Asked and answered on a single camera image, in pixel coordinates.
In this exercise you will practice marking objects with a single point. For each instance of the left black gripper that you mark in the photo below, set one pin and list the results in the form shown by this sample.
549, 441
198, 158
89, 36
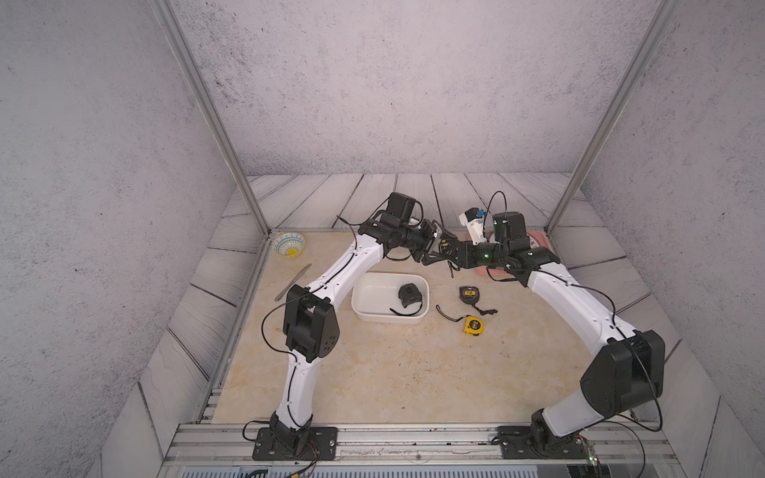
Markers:
430, 234

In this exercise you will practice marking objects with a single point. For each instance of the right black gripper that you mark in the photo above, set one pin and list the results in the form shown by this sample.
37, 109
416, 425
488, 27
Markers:
464, 254

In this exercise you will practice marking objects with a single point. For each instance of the black yellow rubber tape measure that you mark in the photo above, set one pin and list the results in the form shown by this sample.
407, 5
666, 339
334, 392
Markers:
449, 253

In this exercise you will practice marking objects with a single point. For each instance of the round dark grey tape measure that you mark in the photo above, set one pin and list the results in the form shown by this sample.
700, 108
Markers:
470, 296

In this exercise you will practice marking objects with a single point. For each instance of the large black tape measure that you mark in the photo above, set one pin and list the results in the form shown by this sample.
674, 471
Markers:
411, 301

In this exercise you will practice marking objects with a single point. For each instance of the small yellow tape measure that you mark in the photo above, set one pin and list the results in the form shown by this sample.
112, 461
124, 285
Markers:
472, 325

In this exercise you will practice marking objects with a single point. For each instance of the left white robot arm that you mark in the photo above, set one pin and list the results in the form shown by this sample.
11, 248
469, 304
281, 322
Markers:
310, 321

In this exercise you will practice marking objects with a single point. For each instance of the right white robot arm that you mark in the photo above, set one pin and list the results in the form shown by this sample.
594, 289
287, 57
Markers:
628, 364

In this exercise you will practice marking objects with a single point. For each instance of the white plastic storage box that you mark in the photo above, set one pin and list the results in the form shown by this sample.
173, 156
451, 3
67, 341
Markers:
377, 292

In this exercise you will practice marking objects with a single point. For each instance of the pink plastic tray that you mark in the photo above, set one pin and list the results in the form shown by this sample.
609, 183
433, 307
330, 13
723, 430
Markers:
537, 239

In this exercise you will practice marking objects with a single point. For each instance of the metal knife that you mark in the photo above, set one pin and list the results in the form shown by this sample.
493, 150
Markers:
293, 282

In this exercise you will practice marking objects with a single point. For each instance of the small patterned bowl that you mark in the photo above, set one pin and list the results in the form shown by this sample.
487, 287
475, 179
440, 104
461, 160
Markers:
289, 244

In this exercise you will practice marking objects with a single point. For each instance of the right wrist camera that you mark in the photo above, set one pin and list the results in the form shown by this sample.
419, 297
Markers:
473, 220

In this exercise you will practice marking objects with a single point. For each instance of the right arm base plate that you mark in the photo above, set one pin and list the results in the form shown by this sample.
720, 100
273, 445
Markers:
529, 442

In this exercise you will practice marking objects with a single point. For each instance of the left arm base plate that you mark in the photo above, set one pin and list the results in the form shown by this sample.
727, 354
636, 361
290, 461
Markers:
314, 443

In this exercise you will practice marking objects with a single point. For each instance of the front aluminium rail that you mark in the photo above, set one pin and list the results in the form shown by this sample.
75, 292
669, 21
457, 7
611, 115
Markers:
613, 449

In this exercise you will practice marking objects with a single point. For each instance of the right aluminium frame post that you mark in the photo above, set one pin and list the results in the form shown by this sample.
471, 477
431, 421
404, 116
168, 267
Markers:
640, 61

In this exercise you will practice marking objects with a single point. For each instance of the aluminium frame post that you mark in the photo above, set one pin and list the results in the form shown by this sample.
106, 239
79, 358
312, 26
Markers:
184, 56
640, 61

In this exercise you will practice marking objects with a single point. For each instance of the left aluminium frame post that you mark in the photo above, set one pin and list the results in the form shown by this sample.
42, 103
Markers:
184, 56

